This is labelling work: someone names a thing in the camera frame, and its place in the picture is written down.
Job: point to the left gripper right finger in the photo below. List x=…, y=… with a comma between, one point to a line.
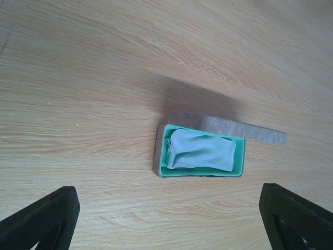
x=293, y=222

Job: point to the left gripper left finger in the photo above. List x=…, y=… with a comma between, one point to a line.
x=48, y=223

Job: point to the light blue cleaning cloth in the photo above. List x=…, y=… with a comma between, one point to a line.
x=193, y=150

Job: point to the grey glasses case green lining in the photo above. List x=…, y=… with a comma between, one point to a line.
x=235, y=131

